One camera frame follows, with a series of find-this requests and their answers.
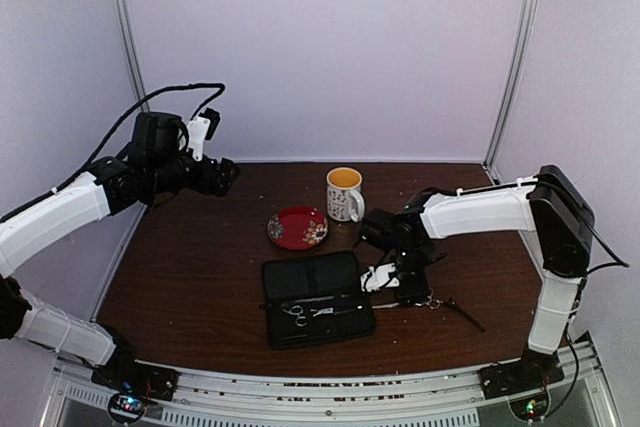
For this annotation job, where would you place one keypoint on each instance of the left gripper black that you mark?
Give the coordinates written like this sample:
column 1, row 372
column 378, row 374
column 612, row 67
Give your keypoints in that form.
column 222, row 182

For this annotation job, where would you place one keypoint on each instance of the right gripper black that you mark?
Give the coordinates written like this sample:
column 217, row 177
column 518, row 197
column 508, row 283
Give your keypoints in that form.
column 416, row 293

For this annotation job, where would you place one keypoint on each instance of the silver hair cutting scissors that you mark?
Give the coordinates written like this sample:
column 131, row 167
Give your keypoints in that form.
column 432, row 304

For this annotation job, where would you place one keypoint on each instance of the black zippered tool case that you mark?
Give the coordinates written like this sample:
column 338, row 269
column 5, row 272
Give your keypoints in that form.
column 315, row 282

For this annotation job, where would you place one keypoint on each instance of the silver thinning scissors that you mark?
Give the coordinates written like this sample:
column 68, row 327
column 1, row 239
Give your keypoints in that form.
column 302, row 316

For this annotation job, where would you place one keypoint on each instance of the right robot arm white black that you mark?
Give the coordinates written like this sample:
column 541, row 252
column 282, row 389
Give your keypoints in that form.
column 551, row 218

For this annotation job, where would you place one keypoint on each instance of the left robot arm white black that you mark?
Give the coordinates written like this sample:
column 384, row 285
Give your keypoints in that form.
column 165, row 156

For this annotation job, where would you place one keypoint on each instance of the black hair clip right side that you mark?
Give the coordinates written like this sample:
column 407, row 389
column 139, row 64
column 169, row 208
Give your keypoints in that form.
column 452, row 304

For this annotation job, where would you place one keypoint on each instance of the white floral mug yellow inside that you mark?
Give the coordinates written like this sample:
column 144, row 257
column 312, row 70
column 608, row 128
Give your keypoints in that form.
column 345, row 202

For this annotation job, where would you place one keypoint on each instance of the red floral plate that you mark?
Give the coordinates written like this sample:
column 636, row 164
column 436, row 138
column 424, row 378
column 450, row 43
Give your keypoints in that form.
column 298, row 228

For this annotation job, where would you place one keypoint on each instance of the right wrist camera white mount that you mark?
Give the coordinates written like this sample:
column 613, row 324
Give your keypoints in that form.
column 377, row 278

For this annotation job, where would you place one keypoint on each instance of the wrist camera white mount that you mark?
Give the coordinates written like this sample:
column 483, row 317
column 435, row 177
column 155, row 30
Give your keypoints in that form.
column 201, row 129
column 377, row 278

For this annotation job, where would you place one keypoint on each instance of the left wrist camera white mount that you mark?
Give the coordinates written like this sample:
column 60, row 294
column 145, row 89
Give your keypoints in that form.
column 201, row 129

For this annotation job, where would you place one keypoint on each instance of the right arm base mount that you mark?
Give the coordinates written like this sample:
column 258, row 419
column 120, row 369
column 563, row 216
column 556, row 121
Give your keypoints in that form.
column 526, row 383

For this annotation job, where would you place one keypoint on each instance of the front aluminium rail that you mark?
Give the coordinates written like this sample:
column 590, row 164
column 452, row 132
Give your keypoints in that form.
column 452, row 397

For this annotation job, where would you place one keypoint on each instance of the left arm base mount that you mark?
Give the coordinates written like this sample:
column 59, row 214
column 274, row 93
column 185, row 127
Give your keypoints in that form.
column 137, row 386

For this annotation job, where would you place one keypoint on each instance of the left aluminium frame post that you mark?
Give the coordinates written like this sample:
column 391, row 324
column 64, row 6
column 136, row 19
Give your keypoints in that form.
column 133, row 67

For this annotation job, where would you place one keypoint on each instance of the aluminium frame post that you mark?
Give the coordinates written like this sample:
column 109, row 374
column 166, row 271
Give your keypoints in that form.
column 524, row 31
column 133, row 67

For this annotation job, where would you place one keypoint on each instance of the right aluminium frame post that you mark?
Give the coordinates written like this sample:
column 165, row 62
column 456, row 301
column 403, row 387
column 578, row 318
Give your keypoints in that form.
column 524, row 31

